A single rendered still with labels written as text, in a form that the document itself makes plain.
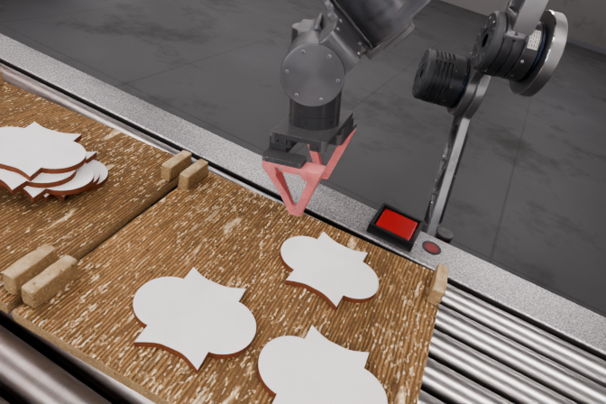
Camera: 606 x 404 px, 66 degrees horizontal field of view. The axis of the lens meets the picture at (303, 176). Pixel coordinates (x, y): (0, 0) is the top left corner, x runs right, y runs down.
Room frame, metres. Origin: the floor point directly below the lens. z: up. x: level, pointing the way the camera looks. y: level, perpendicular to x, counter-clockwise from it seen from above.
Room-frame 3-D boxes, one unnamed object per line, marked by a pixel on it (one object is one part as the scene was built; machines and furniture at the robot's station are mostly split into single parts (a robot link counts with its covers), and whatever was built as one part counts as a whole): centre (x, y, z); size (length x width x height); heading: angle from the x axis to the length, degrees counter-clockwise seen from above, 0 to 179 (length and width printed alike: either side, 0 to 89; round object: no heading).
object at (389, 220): (0.63, -0.17, 0.92); 0.06 x 0.06 x 0.01; 72
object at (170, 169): (0.60, 0.19, 0.95); 0.06 x 0.02 x 0.03; 166
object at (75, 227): (0.52, 0.42, 0.93); 0.41 x 0.35 x 0.02; 76
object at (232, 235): (0.41, 0.01, 0.93); 0.41 x 0.35 x 0.02; 75
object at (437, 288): (0.49, -0.22, 0.95); 0.06 x 0.02 x 0.03; 165
